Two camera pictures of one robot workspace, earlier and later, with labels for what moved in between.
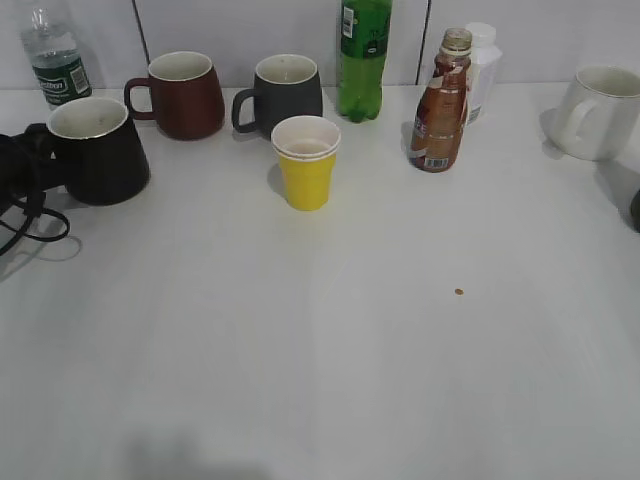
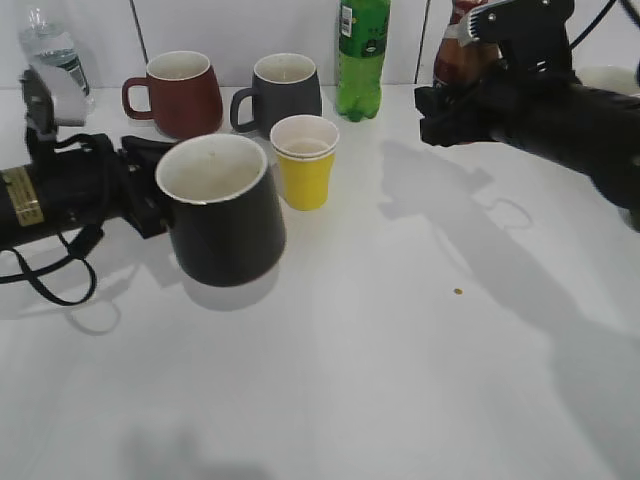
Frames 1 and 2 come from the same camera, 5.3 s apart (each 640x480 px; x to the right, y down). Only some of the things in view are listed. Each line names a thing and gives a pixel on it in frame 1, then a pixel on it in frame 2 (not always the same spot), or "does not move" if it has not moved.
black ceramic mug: x=92 y=148 to x=224 y=212
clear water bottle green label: x=59 y=68 does not move
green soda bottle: x=364 y=37 does not move
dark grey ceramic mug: x=284 y=85 does not move
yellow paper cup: x=307 y=147 does not move
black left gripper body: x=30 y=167 to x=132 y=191
